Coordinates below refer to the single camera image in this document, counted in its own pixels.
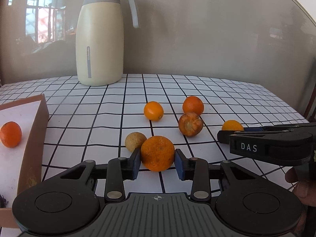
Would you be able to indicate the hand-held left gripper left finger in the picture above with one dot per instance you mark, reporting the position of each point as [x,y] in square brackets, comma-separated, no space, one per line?
[135,163]

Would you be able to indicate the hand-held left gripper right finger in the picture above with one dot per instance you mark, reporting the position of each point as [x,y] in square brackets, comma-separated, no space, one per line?
[180,164]

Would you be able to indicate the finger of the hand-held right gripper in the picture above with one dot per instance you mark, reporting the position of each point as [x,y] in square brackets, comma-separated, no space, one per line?
[223,137]
[276,128]

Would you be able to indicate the beige round fruit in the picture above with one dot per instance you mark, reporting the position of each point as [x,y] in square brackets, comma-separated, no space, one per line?
[132,140]

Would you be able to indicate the rough-skinned orange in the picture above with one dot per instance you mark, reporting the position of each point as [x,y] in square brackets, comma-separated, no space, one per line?
[157,153]

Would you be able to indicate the small smooth orange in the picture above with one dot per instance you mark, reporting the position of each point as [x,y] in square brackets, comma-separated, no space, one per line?
[153,111]

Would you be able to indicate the brown cardboard box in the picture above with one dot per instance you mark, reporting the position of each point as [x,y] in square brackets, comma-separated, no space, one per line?
[14,167]

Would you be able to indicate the large orange tangerine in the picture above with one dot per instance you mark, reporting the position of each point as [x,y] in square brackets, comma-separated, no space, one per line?
[10,134]

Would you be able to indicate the person's right hand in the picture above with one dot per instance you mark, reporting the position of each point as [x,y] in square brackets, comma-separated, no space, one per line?
[300,192]

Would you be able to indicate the brown dried tangerine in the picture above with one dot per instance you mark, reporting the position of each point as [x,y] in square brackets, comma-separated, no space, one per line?
[190,126]

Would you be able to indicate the white black grid tablecloth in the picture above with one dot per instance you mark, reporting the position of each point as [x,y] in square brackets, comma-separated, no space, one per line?
[222,98]

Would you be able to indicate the cream thermos jug grey lid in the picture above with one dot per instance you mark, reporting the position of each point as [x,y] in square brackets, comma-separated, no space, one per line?
[98,42]

